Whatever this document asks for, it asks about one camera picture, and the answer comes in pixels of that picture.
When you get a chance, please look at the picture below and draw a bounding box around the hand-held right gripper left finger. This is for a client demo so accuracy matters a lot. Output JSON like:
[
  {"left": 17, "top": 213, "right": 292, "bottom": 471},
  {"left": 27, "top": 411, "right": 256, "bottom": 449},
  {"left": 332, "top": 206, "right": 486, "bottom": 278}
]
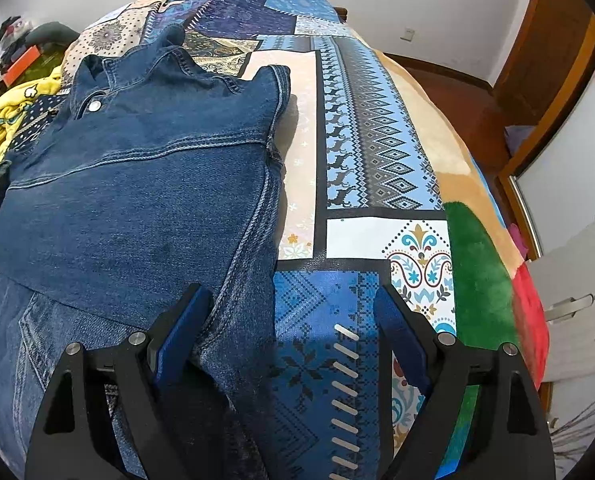
[{"left": 25, "top": 283, "right": 214, "bottom": 480}]

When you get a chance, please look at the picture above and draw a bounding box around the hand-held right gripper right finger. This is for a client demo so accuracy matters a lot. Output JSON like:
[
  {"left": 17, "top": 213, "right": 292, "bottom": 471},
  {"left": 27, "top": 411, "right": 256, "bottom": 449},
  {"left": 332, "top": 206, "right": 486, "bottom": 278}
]
[{"left": 374, "top": 285, "right": 557, "bottom": 480}]

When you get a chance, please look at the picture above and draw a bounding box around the blue denim jacket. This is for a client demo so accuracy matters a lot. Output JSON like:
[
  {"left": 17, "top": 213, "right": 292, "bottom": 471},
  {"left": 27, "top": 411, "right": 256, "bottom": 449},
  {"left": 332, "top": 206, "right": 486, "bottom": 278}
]
[{"left": 0, "top": 24, "right": 292, "bottom": 480}]

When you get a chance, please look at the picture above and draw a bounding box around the pile of assorted clothes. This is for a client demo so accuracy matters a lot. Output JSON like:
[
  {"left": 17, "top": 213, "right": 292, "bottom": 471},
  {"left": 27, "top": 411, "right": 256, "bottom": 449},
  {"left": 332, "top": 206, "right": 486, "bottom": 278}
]
[{"left": 0, "top": 15, "right": 81, "bottom": 91}]

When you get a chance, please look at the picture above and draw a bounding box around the colourful plush blanket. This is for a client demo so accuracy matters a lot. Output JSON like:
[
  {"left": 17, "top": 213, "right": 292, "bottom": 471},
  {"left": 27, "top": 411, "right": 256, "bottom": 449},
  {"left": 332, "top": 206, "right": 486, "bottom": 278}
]
[{"left": 375, "top": 47, "right": 551, "bottom": 478}]

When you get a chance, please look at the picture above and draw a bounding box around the patchwork printed bed sheet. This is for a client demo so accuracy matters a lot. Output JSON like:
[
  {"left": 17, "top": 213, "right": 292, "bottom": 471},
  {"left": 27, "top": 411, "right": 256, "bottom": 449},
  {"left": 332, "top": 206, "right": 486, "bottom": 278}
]
[{"left": 60, "top": 0, "right": 458, "bottom": 480}]

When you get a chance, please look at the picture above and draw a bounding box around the navy dotted cloth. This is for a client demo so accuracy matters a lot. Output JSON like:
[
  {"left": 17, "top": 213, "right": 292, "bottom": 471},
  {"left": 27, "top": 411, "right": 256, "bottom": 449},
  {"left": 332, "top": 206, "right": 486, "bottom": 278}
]
[{"left": 5, "top": 91, "right": 71, "bottom": 153}]

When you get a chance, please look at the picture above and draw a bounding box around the yellow printed cloth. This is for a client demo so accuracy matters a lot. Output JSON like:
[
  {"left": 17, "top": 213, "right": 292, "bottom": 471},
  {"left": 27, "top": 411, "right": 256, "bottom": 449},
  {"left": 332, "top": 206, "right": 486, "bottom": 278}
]
[{"left": 0, "top": 66, "right": 63, "bottom": 166}]

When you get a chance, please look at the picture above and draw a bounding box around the brown wooden door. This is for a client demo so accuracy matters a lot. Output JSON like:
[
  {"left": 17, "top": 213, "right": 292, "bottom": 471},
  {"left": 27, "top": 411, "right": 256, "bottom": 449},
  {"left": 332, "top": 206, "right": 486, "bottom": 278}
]
[{"left": 492, "top": 0, "right": 595, "bottom": 171}]

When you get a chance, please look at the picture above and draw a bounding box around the white cabinet with handle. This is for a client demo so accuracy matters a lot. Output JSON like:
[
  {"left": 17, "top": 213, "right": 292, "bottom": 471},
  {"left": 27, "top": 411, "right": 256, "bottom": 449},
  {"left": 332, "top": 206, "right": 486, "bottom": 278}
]
[{"left": 497, "top": 35, "right": 595, "bottom": 466}]

